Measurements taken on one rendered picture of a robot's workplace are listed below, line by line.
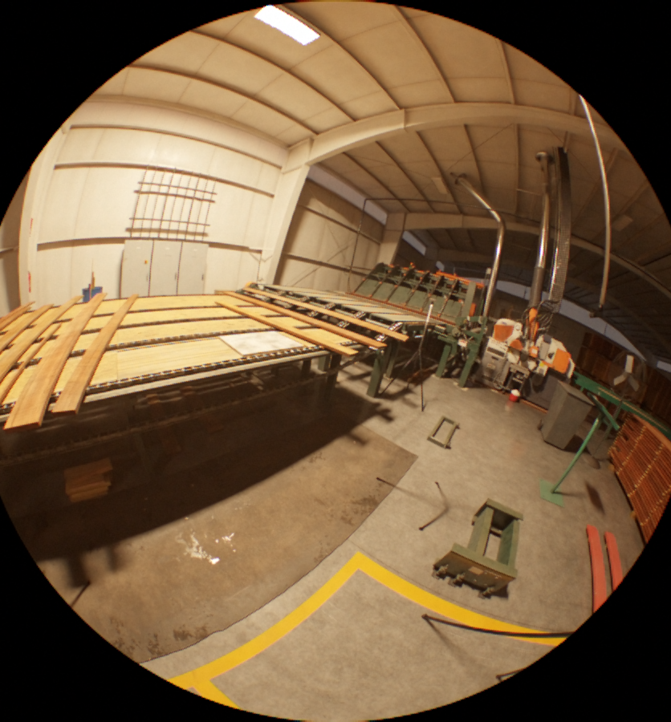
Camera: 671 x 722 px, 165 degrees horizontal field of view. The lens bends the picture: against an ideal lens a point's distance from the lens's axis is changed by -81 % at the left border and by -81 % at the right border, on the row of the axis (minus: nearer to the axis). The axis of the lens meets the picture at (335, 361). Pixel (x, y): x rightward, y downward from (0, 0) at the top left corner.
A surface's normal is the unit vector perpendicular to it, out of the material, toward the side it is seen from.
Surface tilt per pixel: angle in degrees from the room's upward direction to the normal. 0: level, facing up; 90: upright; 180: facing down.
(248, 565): 0
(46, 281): 88
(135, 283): 90
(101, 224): 92
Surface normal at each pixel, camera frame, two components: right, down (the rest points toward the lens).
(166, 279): 0.76, 0.36
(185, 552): 0.19, -0.92
